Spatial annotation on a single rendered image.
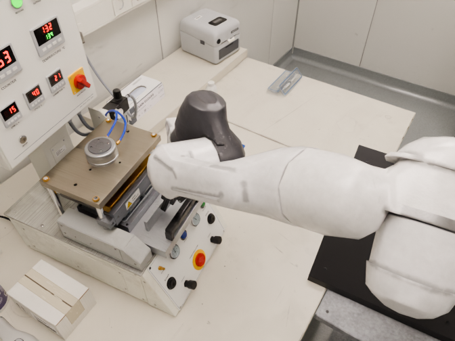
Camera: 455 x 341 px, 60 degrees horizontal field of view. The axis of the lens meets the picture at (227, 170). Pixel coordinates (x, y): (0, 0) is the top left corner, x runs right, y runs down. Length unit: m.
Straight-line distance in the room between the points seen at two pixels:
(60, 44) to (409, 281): 0.89
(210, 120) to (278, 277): 0.65
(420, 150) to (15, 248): 1.22
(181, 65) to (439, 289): 1.68
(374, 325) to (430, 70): 2.44
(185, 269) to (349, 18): 2.59
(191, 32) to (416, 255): 1.67
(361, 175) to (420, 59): 2.89
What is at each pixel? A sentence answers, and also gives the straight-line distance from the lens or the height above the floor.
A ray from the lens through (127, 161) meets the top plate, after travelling 1.04.
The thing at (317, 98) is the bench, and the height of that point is 0.75.
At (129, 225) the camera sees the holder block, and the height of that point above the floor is 0.99.
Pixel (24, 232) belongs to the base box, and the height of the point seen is 0.86.
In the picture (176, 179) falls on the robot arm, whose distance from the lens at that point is 0.65.
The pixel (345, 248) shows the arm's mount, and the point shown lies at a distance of 1.20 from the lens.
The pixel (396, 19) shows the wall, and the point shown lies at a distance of 3.27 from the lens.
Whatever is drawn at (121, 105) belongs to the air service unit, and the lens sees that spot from 1.28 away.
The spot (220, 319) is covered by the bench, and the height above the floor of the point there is 0.75.
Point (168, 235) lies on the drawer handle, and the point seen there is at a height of 0.99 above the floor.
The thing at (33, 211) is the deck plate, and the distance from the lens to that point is 1.26.
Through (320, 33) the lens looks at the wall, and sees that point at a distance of 3.49.
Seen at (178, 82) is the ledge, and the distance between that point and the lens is 1.87.
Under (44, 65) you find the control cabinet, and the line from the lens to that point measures 1.04.
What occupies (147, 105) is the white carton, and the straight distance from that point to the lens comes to 1.70.
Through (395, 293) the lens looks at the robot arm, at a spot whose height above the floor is 1.41.
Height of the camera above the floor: 1.82
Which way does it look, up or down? 46 degrees down
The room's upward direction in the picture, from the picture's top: straight up
